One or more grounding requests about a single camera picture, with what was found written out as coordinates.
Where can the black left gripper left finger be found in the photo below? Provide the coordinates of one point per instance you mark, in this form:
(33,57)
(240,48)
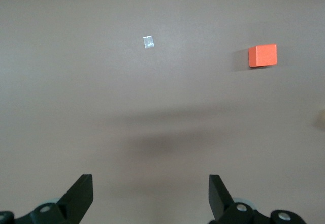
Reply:
(76,198)

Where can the orange block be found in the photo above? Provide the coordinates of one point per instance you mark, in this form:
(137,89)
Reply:
(262,55)

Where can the small clear tape patch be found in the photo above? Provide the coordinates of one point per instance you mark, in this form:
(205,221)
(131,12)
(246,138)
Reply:
(149,42)

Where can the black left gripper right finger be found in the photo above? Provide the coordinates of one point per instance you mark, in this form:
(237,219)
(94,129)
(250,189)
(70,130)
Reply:
(218,198)

